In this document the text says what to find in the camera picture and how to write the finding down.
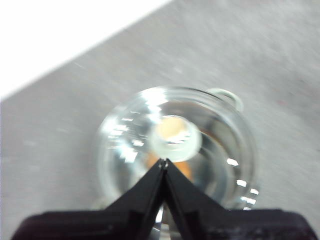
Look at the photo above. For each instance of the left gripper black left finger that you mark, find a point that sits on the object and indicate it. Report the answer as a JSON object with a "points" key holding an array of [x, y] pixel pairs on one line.
{"points": [[117, 222]]}

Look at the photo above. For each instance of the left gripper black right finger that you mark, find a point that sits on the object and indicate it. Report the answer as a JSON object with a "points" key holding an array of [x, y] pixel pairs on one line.
{"points": [[220, 222]]}

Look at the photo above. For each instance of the pale green electric cooking pot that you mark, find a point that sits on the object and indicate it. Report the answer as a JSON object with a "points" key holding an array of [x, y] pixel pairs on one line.
{"points": [[235, 99]]}

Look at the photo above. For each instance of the glass lid with green knob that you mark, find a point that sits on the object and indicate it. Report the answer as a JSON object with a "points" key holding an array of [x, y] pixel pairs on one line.
{"points": [[175, 145]]}

